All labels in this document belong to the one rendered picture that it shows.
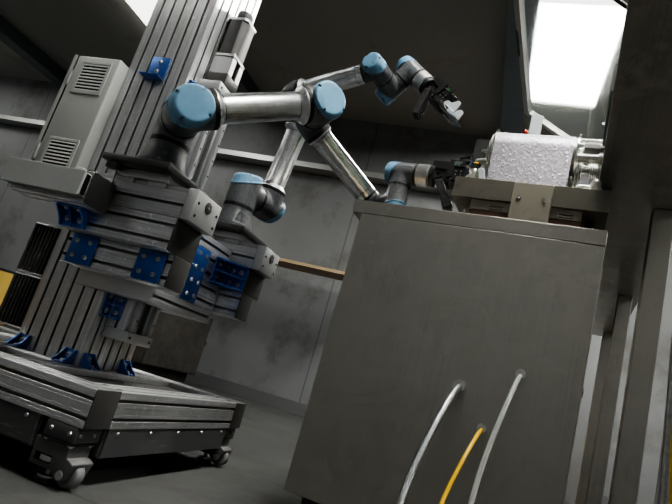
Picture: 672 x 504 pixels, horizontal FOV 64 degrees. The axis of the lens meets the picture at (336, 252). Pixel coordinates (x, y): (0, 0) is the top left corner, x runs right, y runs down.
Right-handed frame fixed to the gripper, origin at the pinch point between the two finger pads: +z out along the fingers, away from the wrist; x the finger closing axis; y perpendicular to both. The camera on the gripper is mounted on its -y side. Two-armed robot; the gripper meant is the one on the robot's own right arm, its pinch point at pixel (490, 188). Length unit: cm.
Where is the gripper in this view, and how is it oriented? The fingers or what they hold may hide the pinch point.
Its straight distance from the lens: 178.0
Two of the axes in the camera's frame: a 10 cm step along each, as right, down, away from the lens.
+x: 3.6, 3.2, 8.8
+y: 2.7, -9.3, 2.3
